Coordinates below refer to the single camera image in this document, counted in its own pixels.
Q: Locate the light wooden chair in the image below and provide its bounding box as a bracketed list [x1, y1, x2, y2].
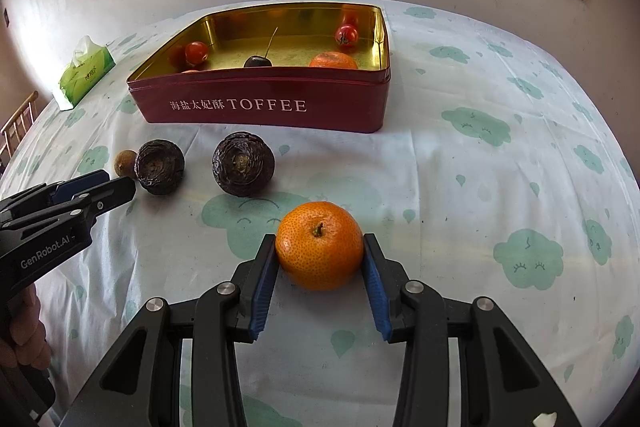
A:
[0, 91, 40, 158]

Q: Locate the green tissue pack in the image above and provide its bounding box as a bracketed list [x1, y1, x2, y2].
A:
[58, 35, 117, 111]

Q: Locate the white cloud print tablecloth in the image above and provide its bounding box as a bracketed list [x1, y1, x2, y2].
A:
[0, 0, 640, 427]

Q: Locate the person's left hand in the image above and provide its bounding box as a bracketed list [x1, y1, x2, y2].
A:
[0, 283, 53, 370]

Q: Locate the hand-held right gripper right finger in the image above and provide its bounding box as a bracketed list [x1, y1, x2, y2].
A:
[362, 233, 583, 427]

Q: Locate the orange mandarin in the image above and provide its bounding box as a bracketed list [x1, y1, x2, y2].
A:
[308, 51, 359, 70]
[275, 201, 364, 292]

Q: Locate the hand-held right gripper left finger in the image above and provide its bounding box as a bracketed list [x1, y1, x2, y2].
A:
[62, 234, 281, 427]

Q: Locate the small brown longan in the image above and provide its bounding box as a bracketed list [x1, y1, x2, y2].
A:
[114, 150, 138, 178]

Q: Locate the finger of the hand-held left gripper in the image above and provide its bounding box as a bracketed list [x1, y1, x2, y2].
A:
[0, 171, 111, 212]
[0, 177, 137, 233]

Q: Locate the wrinkled dark passion fruit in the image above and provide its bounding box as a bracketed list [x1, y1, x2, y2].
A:
[211, 132, 276, 198]
[134, 139, 186, 196]

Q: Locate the small red tomato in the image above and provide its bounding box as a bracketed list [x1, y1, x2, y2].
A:
[335, 24, 360, 48]
[184, 41, 210, 66]

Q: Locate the red and gold tin box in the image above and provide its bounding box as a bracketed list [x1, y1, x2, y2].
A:
[126, 2, 392, 135]

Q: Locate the dark cherry with stem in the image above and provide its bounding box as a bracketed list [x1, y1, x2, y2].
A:
[243, 26, 279, 68]

